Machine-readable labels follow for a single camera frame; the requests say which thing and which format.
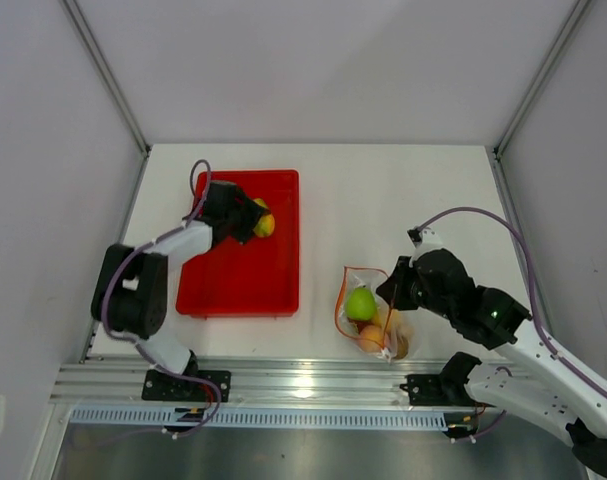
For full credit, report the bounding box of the yellow green mango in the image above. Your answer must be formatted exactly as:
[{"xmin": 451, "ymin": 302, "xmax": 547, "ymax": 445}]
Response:
[{"xmin": 253, "ymin": 198, "xmax": 276, "ymax": 238}]

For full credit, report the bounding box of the brown kiwi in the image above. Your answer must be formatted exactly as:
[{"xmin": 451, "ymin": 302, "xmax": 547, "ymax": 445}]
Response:
[{"xmin": 393, "ymin": 330, "xmax": 415, "ymax": 360}]

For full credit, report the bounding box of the orange yellow fruit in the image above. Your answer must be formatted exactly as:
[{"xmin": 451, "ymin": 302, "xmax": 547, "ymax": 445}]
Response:
[{"xmin": 372, "ymin": 306, "xmax": 404, "ymax": 333}]

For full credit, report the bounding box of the red plastic tray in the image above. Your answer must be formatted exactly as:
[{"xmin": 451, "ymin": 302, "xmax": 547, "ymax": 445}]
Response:
[{"xmin": 175, "ymin": 169, "xmax": 300, "ymax": 318}]

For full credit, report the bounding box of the clear zip top bag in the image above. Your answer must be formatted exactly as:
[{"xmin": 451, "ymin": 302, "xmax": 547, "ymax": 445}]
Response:
[{"xmin": 334, "ymin": 266, "xmax": 416, "ymax": 363}]

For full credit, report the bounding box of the green apple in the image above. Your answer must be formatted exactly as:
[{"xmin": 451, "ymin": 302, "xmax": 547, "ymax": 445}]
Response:
[{"xmin": 344, "ymin": 287, "xmax": 377, "ymax": 322}]

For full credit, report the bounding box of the pink peach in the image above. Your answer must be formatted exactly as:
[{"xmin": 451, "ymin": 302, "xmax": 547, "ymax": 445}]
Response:
[{"xmin": 357, "ymin": 325, "xmax": 388, "ymax": 354}]

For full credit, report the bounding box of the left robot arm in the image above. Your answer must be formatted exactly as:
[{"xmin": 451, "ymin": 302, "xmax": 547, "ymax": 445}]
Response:
[{"xmin": 90, "ymin": 180, "xmax": 271, "ymax": 400}]

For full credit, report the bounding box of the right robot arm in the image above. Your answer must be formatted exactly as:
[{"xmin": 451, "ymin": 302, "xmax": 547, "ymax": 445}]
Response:
[{"xmin": 376, "ymin": 249, "xmax": 607, "ymax": 479}]

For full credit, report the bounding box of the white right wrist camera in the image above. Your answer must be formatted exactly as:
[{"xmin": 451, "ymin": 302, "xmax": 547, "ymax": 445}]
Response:
[{"xmin": 407, "ymin": 227, "xmax": 443, "ymax": 262}]

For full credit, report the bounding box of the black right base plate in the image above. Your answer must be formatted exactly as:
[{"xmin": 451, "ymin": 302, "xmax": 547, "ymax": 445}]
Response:
[{"xmin": 399, "ymin": 372, "xmax": 495, "ymax": 408}]

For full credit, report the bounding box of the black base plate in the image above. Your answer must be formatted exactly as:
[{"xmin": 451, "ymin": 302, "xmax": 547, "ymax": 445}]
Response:
[
  {"xmin": 141, "ymin": 370, "xmax": 232, "ymax": 403},
  {"xmin": 399, "ymin": 372, "xmax": 495, "ymax": 408}
]

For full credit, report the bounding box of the aluminium front rail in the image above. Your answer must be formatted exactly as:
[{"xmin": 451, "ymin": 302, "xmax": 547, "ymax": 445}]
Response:
[{"xmin": 49, "ymin": 356, "xmax": 445, "ymax": 410}]

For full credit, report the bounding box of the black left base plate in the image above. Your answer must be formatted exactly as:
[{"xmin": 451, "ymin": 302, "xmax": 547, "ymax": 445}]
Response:
[{"xmin": 141, "ymin": 370, "xmax": 232, "ymax": 403}]

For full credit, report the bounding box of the white slotted cable duct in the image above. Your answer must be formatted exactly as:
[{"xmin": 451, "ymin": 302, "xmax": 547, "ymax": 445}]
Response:
[{"xmin": 70, "ymin": 405, "xmax": 448, "ymax": 432}]

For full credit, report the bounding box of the left aluminium frame post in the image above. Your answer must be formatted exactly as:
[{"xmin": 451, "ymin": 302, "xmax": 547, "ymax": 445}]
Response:
[{"xmin": 59, "ymin": 0, "xmax": 151, "ymax": 157}]

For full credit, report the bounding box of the aluminium frame post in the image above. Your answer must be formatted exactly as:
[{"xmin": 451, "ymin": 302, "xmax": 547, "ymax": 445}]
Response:
[
  {"xmin": 493, "ymin": 0, "xmax": 596, "ymax": 162},
  {"xmin": 59, "ymin": 0, "xmax": 151, "ymax": 157}
]

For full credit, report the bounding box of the right aluminium frame post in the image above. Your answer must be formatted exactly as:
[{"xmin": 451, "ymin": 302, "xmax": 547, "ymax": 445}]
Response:
[{"xmin": 493, "ymin": 0, "xmax": 596, "ymax": 162}]

